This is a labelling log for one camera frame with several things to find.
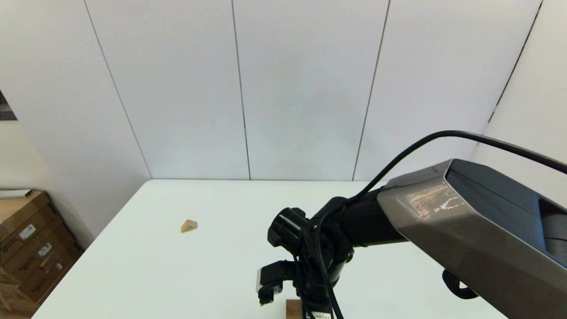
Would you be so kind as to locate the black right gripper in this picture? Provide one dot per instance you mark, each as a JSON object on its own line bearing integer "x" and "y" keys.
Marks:
{"x": 337, "y": 261}

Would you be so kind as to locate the rectangular wooden building block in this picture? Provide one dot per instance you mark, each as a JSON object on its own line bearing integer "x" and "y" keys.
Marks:
{"x": 293, "y": 310}

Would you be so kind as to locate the triangular wooden building block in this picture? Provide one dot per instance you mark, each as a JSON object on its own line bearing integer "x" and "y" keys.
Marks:
{"x": 189, "y": 227}

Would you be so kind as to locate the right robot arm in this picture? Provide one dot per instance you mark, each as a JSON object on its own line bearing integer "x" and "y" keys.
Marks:
{"x": 465, "y": 230}

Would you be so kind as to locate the brown cardboard box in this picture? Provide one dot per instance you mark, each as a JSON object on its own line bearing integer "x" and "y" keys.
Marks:
{"x": 44, "y": 270}
{"x": 22, "y": 208}

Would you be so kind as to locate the flat white board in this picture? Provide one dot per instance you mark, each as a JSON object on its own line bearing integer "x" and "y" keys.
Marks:
{"x": 15, "y": 193}

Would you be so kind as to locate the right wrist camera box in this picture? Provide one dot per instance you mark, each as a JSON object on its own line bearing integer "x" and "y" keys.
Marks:
{"x": 274, "y": 272}

